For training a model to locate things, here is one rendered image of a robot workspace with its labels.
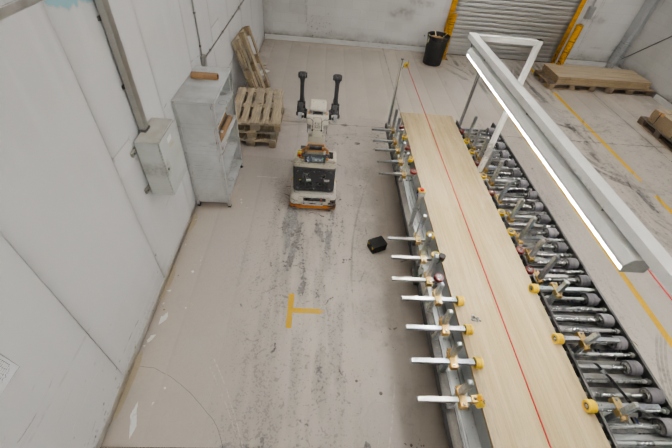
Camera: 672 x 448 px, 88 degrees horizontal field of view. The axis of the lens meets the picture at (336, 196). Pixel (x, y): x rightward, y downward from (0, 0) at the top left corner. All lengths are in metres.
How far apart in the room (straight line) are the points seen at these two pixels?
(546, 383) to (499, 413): 0.46
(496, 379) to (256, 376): 2.05
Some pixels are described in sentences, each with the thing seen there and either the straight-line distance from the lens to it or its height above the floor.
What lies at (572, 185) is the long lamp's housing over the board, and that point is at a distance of 2.22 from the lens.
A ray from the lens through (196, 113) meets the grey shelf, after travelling 4.17.
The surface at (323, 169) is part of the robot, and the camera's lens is 4.46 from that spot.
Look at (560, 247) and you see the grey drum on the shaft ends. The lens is 4.29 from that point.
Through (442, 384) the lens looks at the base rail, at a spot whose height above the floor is 0.70.
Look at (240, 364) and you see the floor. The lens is 3.77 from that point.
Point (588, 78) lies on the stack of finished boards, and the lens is 10.73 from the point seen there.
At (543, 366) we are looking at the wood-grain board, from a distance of 3.29.
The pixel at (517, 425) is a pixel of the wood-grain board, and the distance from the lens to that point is 3.01.
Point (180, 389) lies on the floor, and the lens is 3.80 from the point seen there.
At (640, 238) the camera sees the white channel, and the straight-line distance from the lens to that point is 1.94.
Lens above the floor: 3.48
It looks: 43 degrees down
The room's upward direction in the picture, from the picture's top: 7 degrees clockwise
